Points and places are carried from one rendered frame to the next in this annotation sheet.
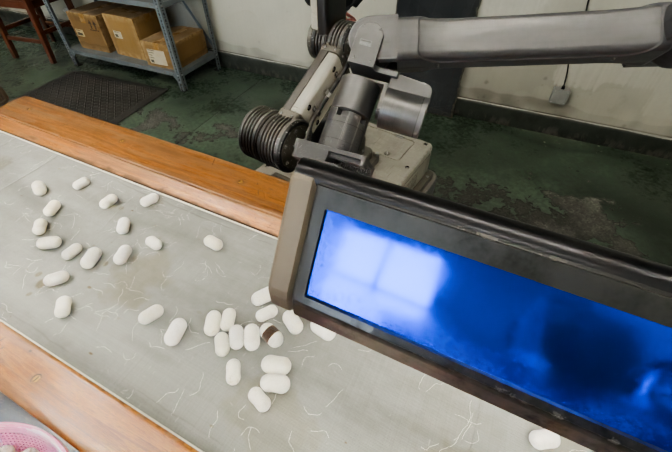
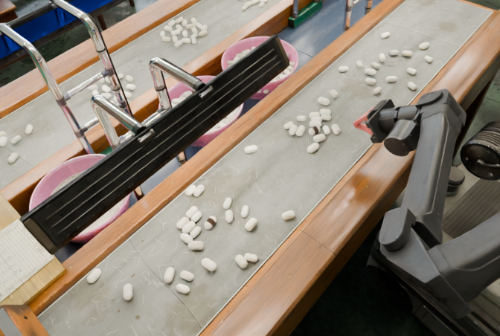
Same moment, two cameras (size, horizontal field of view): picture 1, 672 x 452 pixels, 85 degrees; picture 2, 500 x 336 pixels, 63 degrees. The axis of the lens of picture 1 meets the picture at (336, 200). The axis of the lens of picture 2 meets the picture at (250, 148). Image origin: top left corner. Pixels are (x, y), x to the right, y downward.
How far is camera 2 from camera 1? 92 cm
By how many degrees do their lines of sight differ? 69
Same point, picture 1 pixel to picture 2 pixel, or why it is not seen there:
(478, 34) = (427, 141)
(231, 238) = not seen: hidden behind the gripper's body
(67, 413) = (296, 76)
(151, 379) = (306, 97)
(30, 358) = (319, 64)
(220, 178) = not seen: hidden behind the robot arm
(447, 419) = (263, 183)
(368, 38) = (431, 96)
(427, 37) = (429, 120)
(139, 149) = (459, 74)
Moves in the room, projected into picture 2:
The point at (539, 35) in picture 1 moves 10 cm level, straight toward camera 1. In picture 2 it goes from (419, 167) to (370, 139)
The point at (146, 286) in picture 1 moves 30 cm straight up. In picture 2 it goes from (351, 92) to (365, 7)
